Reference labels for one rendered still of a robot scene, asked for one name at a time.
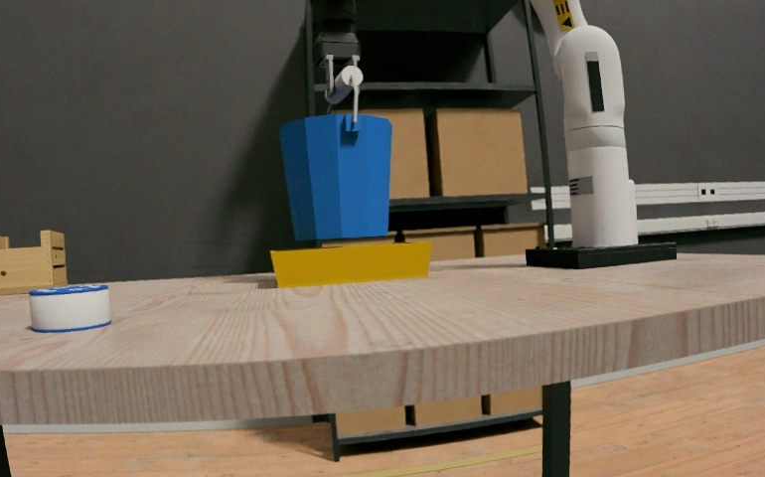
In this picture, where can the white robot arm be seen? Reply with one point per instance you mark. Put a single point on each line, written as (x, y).
(602, 198)

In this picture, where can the yellow square tray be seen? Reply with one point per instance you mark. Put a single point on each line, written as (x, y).
(351, 263)

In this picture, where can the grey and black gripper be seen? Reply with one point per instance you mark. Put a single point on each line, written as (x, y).
(334, 23)

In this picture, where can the blue pail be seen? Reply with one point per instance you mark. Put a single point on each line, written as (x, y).
(337, 170)

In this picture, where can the light wooden crate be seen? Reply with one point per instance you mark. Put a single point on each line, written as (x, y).
(26, 269)

